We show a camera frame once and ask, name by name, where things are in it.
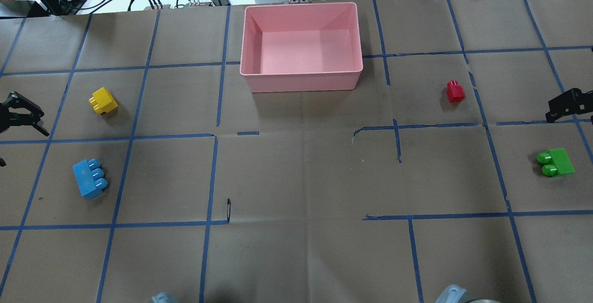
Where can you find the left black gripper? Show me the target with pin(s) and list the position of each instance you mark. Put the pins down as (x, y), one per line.
(10, 116)

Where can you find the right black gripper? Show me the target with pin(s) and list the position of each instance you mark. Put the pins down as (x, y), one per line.
(566, 102)

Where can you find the green toy block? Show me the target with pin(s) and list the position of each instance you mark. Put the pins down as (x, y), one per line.
(555, 163)

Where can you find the blue toy block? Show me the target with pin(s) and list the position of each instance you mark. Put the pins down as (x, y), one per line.
(90, 178)

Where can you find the pink plastic box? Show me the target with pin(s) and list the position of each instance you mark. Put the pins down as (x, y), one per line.
(301, 47)

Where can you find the yellow toy block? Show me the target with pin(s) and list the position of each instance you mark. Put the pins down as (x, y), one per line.
(102, 101)

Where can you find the red toy block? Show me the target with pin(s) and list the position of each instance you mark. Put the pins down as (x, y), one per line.
(455, 92)

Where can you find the brown paper table mat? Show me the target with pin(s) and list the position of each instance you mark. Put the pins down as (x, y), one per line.
(385, 193)

